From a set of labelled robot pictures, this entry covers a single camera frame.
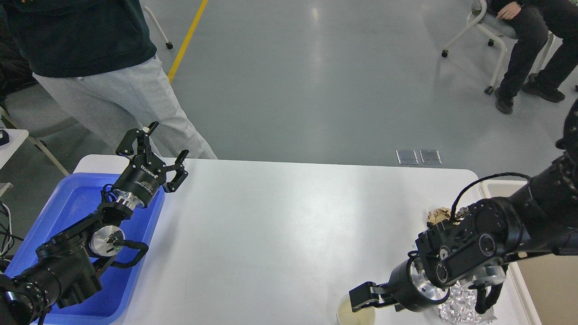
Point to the paper cup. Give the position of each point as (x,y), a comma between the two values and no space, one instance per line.
(346,316)

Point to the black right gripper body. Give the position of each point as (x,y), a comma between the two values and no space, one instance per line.
(409,286)

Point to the crumpled brown paper ball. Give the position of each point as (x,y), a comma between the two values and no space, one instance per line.
(438,215)

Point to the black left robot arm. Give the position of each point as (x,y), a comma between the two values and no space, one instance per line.
(70,264)

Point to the white side table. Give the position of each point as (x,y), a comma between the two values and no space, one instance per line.
(11,140)

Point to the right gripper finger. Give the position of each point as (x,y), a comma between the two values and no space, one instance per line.
(395,307)
(368,294)

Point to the seated person in black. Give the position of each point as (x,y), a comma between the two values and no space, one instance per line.
(533,21)

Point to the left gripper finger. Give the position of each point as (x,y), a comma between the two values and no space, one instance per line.
(136,142)
(180,173)

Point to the standing person grey trousers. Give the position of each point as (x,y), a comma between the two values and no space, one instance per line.
(97,61)

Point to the beige plastic bin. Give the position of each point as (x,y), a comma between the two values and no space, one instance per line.
(547,287)

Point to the right metal floor plate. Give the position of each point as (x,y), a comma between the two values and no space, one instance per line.
(430,157)

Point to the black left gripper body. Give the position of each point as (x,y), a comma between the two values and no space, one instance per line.
(140,180)

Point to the white chair leg with caster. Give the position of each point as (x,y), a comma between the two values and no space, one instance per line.
(161,32)

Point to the crumpled silver foil bag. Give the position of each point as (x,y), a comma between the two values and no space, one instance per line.
(459,308)

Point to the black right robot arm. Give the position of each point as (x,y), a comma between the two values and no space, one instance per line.
(475,245)

